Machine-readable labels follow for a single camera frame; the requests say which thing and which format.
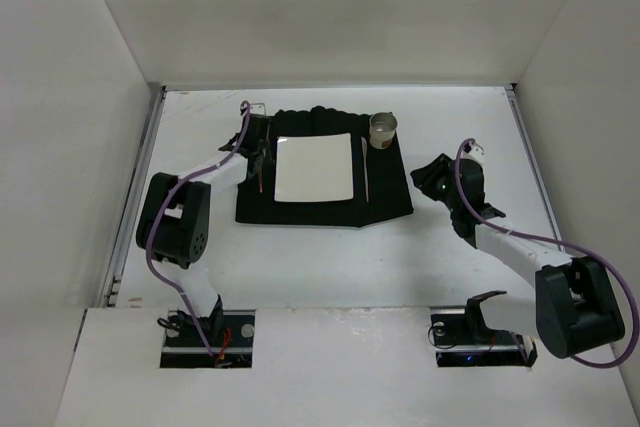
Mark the copper handled knife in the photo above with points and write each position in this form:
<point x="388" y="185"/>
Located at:
<point x="364" y="148"/>

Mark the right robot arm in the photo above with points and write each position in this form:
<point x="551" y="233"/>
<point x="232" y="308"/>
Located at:
<point x="574" y="308"/>

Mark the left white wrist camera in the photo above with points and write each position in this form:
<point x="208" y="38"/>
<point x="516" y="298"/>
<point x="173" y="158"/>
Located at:
<point x="258" y="108"/>

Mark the silver metal cup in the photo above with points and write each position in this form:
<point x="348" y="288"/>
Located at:
<point x="382" y="130"/>

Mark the black cloth placemat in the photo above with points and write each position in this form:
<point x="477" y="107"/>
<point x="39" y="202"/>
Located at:
<point x="389" y="191"/>

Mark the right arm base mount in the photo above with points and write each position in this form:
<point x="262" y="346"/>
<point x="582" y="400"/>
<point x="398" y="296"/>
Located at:
<point x="458" y="345"/>

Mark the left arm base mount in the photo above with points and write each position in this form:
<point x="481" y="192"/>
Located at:
<point x="232" y="348"/>

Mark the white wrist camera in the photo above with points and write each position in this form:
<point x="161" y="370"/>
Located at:
<point x="473" y="151"/>
<point x="258" y="108"/>

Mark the copper fork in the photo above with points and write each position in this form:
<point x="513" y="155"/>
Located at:
<point x="261" y="182"/>

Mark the white square plate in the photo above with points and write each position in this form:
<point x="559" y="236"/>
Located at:
<point x="314" y="169"/>

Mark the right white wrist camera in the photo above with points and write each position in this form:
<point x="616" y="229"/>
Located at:
<point x="473" y="151"/>

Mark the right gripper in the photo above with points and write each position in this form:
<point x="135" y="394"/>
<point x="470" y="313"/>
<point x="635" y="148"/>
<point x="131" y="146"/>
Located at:
<point x="430" y="175"/>

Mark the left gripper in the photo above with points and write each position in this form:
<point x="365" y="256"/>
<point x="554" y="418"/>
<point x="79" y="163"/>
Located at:
<point x="258" y="159"/>

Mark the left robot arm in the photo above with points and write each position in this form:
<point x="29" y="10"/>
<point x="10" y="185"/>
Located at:
<point x="173" y="227"/>

